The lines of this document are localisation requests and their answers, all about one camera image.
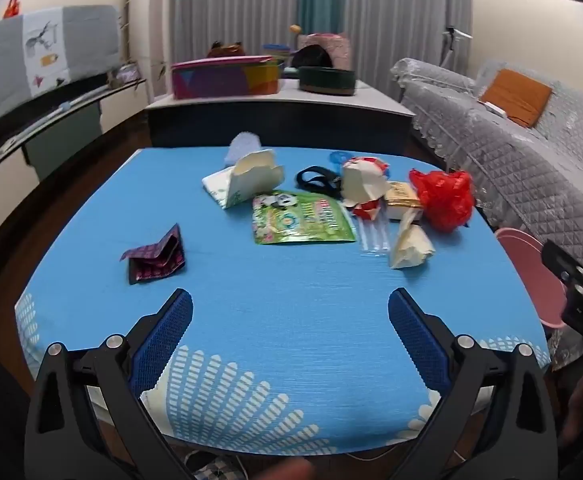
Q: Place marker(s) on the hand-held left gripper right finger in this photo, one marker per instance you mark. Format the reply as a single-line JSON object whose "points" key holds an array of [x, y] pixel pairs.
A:
{"points": [[416, 340]]}

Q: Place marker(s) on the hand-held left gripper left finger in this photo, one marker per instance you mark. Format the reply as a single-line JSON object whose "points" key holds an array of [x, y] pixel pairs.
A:
{"points": [[166, 340]]}

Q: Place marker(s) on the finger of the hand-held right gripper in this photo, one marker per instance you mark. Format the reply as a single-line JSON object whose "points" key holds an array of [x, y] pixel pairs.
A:
{"points": [[564, 265]]}

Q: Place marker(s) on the pink plastic basin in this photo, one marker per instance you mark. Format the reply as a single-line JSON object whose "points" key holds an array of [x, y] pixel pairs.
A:
{"points": [[526, 270]]}

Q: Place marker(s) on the purple wrapper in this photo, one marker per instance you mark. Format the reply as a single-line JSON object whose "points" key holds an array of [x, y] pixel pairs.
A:
{"points": [[154, 260]]}

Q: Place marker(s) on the white tissue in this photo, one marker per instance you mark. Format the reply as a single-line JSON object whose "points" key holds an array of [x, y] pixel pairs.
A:
{"points": [[411, 247]]}

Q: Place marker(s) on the clear plastic wrapper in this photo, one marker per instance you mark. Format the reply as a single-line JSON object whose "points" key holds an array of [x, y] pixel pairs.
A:
{"points": [[374, 235]]}

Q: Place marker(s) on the red plastic bag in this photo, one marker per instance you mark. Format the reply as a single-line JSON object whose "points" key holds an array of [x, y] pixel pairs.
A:
{"points": [[444, 200]]}

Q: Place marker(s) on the yellow small box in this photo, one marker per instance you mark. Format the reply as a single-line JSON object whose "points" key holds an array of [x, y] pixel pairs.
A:
{"points": [[401, 195]]}

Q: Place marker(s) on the red white paper carton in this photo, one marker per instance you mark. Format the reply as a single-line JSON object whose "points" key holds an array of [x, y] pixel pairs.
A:
{"points": [[361, 185]]}

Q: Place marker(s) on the green snack bag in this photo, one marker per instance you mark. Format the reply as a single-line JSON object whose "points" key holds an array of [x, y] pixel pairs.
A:
{"points": [[301, 220]]}

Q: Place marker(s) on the grey quilted sofa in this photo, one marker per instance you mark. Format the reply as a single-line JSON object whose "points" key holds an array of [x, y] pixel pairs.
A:
{"points": [[511, 160]]}

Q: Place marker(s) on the blue patterned tablecloth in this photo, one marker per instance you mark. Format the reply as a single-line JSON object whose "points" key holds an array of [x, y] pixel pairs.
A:
{"points": [[296, 285]]}

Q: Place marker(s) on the orange cushion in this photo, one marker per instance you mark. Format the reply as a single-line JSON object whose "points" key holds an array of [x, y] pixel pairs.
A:
{"points": [[516, 96]]}

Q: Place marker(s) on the dark tv cabinet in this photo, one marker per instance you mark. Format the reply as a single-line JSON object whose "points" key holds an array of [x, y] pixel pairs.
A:
{"points": [[56, 145]]}

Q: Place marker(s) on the white top coffee table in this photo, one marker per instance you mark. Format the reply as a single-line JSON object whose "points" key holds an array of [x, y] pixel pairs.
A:
{"points": [[271, 120]]}

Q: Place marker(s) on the white floor stand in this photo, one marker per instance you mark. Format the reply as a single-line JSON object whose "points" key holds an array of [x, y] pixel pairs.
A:
{"points": [[450, 40]]}

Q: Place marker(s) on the colourful storage box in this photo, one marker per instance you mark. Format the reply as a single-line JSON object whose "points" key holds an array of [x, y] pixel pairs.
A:
{"points": [[221, 80]]}

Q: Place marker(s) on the dark green round bowl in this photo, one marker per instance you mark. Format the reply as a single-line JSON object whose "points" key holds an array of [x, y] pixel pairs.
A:
{"points": [[326, 82]]}

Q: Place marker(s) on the brown teapot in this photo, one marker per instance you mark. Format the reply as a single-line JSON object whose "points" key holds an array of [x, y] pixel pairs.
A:
{"points": [[226, 50]]}

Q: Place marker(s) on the black hat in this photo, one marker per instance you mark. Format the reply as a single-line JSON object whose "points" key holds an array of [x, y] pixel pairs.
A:
{"points": [[311, 57]]}

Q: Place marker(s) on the pink basket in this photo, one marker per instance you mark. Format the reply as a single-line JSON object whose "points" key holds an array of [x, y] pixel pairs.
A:
{"points": [[340, 47]]}

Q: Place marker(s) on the grey curtain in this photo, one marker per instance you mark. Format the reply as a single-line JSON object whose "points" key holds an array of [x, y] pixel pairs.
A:
{"points": [[401, 10], [231, 5]]}

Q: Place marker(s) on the stack of coloured bowls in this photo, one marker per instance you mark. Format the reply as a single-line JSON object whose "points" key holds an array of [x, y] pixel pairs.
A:
{"points": [[276, 51]]}

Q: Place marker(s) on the white standing air conditioner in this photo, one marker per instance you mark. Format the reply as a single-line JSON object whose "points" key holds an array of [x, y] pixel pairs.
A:
{"points": [[159, 20]]}

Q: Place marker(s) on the grey covered television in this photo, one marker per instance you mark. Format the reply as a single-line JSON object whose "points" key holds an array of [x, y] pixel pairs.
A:
{"points": [[1, 60]]}

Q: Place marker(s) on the photo frame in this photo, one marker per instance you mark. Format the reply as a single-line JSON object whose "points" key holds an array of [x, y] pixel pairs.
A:
{"points": [[127, 73]]}

